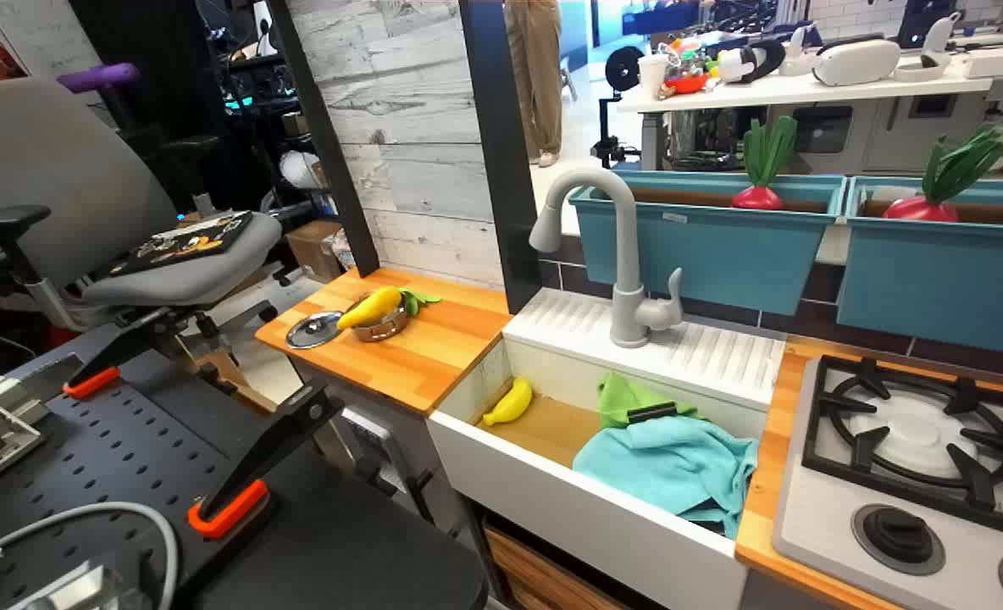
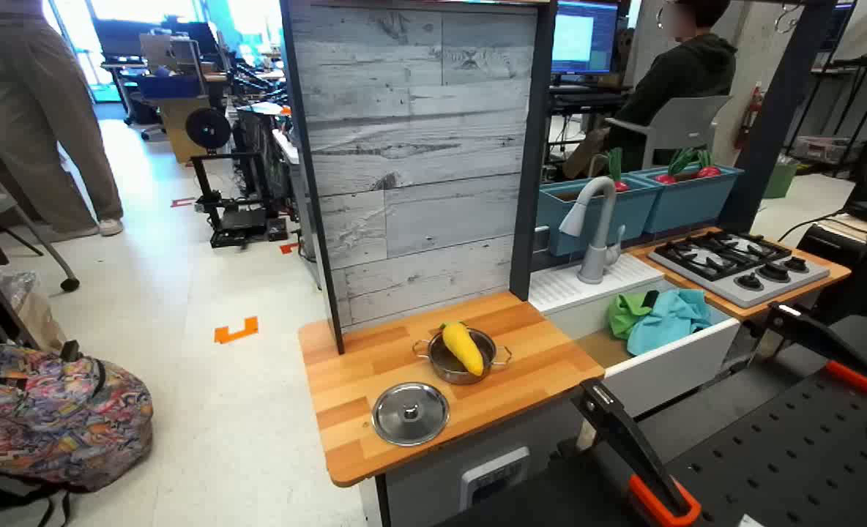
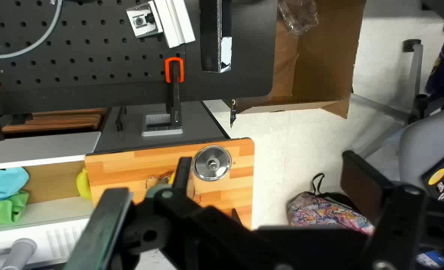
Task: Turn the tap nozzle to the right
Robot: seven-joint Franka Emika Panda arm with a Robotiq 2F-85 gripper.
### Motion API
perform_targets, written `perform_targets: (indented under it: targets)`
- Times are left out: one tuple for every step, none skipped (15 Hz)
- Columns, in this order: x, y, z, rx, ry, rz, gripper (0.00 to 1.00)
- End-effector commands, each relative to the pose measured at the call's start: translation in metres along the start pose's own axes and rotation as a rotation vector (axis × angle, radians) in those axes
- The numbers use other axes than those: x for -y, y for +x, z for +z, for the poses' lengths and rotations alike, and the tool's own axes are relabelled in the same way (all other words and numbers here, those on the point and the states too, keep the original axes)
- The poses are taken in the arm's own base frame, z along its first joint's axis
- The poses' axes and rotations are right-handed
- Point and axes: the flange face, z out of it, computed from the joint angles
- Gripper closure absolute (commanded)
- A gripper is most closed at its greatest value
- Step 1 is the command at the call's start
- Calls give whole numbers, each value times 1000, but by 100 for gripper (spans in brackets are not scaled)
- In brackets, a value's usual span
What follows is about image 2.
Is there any grey toy tap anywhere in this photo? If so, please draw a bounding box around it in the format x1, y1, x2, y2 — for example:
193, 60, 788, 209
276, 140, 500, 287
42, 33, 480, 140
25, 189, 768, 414
556, 174, 631, 287

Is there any yellow banana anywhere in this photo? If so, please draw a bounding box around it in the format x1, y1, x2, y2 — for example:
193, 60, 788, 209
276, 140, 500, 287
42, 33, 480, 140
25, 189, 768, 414
438, 320, 489, 380

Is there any small metal pot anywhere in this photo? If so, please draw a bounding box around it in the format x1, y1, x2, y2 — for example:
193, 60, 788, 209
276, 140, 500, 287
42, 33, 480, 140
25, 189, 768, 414
413, 322, 515, 388

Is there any grey wood-pattern back panel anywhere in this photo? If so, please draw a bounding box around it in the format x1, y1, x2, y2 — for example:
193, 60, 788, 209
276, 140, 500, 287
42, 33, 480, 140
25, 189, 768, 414
279, 0, 559, 358

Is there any wooden toy kitchen counter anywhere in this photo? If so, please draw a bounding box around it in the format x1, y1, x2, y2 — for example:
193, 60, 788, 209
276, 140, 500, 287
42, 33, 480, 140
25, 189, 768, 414
297, 290, 607, 489

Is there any round metal pot lid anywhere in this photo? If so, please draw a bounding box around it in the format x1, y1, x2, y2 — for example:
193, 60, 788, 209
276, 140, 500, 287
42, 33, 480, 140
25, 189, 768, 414
369, 379, 452, 448

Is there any green cloth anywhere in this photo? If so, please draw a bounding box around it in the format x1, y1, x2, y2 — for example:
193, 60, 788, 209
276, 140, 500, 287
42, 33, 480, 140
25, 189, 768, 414
603, 287, 663, 347

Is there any black 3D printer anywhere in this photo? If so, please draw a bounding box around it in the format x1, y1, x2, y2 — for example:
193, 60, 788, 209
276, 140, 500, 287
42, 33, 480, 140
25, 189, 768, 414
191, 145, 290, 249

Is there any green toy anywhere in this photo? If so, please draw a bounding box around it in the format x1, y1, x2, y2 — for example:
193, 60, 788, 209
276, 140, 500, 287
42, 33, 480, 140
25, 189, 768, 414
602, 145, 631, 184
665, 145, 716, 183

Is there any teal plastic bin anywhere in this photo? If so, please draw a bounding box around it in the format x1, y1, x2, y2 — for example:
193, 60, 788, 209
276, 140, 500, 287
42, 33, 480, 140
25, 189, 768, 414
635, 164, 748, 237
536, 177, 663, 260

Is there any light blue cloth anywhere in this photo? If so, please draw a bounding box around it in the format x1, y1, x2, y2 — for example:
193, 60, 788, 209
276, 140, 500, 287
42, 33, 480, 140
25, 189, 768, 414
625, 287, 729, 358

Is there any black orange-tipped clamp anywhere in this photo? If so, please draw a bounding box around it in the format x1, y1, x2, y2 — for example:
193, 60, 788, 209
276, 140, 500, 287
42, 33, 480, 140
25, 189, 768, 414
569, 379, 706, 527
761, 301, 867, 399

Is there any white toy sink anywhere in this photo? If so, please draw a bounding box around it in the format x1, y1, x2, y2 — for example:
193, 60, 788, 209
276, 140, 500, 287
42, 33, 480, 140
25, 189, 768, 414
527, 255, 745, 423

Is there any black filament spool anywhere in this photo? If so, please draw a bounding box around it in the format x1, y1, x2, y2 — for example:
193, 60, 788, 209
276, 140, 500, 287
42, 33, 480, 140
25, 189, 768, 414
186, 102, 235, 152

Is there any computer monitor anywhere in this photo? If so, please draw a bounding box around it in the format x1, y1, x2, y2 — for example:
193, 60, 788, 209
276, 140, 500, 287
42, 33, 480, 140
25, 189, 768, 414
547, 0, 622, 82

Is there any white chair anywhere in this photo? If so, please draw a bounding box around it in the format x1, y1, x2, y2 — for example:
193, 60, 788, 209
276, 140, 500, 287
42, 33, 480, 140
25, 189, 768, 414
603, 94, 736, 174

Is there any grey toy stove hob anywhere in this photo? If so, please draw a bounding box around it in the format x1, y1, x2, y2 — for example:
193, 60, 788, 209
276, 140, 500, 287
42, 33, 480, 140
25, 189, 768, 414
648, 228, 831, 310

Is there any seated person in dark hoodie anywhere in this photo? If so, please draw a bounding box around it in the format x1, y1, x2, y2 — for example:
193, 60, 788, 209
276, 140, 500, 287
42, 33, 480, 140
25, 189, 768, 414
612, 0, 738, 170

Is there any small green bin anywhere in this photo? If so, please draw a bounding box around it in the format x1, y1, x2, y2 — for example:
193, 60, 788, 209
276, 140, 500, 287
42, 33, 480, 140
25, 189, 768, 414
761, 156, 804, 202

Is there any colourful patterned backpack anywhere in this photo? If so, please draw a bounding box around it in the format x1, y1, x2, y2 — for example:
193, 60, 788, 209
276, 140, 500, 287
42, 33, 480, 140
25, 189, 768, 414
0, 339, 156, 495

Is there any black perforated table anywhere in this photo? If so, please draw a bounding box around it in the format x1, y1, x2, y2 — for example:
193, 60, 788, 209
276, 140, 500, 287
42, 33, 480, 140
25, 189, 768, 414
432, 313, 867, 527

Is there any grey office chair base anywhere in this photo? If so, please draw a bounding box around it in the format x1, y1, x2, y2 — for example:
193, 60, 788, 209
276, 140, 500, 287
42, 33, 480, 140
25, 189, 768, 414
0, 135, 83, 296

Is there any standing person in khaki trousers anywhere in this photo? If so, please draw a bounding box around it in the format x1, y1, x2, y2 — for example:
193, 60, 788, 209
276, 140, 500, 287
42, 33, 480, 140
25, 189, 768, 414
0, 0, 127, 244

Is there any grey cabinet with white handle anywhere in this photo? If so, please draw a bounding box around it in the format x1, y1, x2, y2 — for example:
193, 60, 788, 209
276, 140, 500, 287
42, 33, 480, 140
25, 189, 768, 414
358, 392, 593, 527

